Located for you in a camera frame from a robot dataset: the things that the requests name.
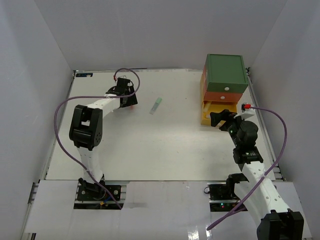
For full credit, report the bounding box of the green drawer box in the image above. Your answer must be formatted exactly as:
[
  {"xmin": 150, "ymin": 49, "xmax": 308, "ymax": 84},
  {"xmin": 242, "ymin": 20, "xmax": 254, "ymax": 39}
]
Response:
[{"xmin": 203, "ymin": 54, "xmax": 248, "ymax": 94}]

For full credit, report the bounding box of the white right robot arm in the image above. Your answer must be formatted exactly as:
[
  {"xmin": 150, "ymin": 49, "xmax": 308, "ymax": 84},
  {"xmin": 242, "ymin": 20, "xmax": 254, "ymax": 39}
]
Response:
[{"xmin": 206, "ymin": 104, "xmax": 304, "ymax": 240}]

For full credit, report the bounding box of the yellow cap highlighter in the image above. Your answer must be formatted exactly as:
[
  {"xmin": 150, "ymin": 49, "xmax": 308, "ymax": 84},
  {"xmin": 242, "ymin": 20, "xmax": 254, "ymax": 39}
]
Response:
[{"xmin": 203, "ymin": 101, "xmax": 212, "ymax": 119}]

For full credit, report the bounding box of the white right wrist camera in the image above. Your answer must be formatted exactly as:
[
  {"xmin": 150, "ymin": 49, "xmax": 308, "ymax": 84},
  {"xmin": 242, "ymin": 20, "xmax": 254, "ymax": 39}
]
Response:
[{"xmin": 234, "ymin": 103, "xmax": 256, "ymax": 120}]

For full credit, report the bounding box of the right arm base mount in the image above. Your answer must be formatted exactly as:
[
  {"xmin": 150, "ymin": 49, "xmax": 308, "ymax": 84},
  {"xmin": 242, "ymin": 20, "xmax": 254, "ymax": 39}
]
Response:
[{"xmin": 203, "ymin": 183, "xmax": 240, "ymax": 213}]

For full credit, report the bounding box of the yellow drawer box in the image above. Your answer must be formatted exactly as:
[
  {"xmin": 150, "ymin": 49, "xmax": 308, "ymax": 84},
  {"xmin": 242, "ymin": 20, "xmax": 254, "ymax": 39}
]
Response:
[{"xmin": 200, "ymin": 74, "xmax": 243, "ymax": 126}]

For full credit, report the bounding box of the blue label sticker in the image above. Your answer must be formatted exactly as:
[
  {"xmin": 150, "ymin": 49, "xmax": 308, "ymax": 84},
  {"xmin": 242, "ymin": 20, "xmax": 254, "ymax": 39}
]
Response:
[{"xmin": 75, "ymin": 72, "xmax": 93, "ymax": 78}]

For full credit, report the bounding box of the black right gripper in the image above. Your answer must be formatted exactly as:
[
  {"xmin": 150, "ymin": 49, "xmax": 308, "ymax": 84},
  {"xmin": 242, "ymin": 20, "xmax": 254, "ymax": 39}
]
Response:
[{"xmin": 210, "ymin": 109, "xmax": 249, "ymax": 148}]

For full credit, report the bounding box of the orange drawer box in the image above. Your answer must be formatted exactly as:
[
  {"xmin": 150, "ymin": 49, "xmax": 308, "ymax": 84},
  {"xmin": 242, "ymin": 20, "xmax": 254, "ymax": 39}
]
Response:
[{"xmin": 200, "ymin": 65, "xmax": 248, "ymax": 103}]

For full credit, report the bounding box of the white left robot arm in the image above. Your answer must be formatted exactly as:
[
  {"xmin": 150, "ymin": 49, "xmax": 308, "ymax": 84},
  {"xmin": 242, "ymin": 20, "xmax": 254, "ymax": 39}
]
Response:
[{"xmin": 69, "ymin": 77, "xmax": 138, "ymax": 200}]

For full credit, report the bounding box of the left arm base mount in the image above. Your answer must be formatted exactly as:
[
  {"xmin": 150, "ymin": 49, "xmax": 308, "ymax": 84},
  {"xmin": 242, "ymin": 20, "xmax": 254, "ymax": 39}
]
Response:
[{"xmin": 74, "ymin": 183, "xmax": 125, "ymax": 210}]

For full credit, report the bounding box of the green cap highlighter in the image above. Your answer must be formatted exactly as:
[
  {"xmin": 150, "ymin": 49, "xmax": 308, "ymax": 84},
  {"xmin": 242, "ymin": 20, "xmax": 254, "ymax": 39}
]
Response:
[{"xmin": 149, "ymin": 97, "xmax": 162, "ymax": 115}]

